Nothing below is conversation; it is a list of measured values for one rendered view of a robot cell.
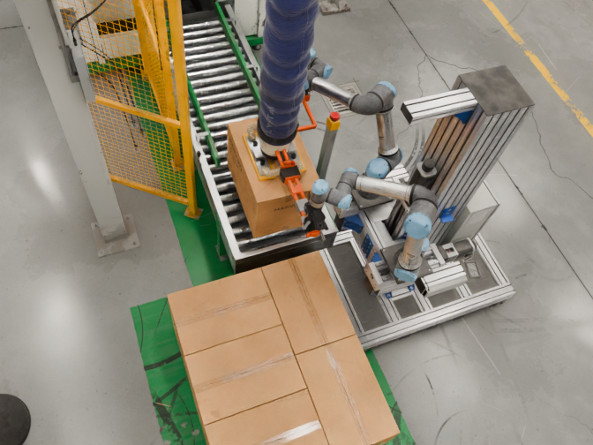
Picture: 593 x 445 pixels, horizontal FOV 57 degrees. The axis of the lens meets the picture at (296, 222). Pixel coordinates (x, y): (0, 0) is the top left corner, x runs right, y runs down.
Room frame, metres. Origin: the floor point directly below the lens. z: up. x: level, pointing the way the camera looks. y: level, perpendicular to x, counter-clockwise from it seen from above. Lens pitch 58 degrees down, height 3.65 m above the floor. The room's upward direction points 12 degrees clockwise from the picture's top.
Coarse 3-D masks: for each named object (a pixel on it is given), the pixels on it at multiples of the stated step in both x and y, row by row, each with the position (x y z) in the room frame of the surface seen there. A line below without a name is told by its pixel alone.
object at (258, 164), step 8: (248, 136) 2.11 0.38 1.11; (256, 136) 2.12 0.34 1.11; (248, 144) 2.05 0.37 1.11; (256, 144) 2.04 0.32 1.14; (248, 152) 2.00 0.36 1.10; (256, 160) 1.94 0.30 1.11; (264, 160) 1.94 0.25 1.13; (256, 168) 1.89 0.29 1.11; (272, 168) 1.92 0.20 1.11; (264, 176) 1.85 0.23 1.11
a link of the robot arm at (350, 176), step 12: (348, 168) 1.68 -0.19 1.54; (348, 180) 1.60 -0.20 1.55; (360, 180) 1.60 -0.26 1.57; (372, 180) 1.60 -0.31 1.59; (384, 180) 1.61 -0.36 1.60; (372, 192) 1.57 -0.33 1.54; (384, 192) 1.55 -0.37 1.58; (396, 192) 1.55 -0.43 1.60; (408, 192) 1.54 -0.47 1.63; (420, 192) 1.53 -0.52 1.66; (432, 192) 1.55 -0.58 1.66
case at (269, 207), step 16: (240, 128) 2.17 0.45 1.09; (240, 144) 2.05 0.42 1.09; (240, 160) 1.95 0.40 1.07; (272, 160) 1.99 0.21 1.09; (304, 160) 2.04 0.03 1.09; (240, 176) 1.94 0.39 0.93; (256, 176) 1.85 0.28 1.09; (304, 176) 1.92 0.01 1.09; (240, 192) 1.93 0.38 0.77; (256, 192) 1.74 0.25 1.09; (272, 192) 1.76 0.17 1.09; (288, 192) 1.78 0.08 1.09; (304, 192) 1.81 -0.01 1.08; (256, 208) 1.68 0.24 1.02; (272, 208) 1.72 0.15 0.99; (288, 208) 1.77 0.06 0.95; (256, 224) 1.68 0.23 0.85; (272, 224) 1.73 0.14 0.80; (288, 224) 1.78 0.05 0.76
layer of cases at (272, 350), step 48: (192, 288) 1.33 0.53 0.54; (240, 288) 1.39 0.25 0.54; (288, 288) 1.46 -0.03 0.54; (192, 336) 1.03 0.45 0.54; (240, 336) 1.09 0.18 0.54; (288, 336) 1.15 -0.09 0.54; (336, 336) 1.21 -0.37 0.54; (192, 384) 0.77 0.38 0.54; (240, 384) 0.82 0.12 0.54; (288, 384) 0.88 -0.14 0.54; (336, 384) 0.93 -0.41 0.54; (240, 432) 0.58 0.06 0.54; (288, 432) 0.63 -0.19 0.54; (336, 432) 0.68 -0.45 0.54; (384, 432) 0.73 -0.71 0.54
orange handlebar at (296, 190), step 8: (304, 104) 2.34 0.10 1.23; (312, 120) 2.23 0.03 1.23; (304, 128) 2.16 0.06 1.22; (312, 128) 2.18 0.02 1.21; (280, 160) 1.89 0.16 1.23; (288, 160) 1.90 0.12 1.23; (288, 184) 1.75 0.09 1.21; (296, 184) 1.76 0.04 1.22; (296, 192) 1.70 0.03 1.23; (304, 216) 1.56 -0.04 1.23
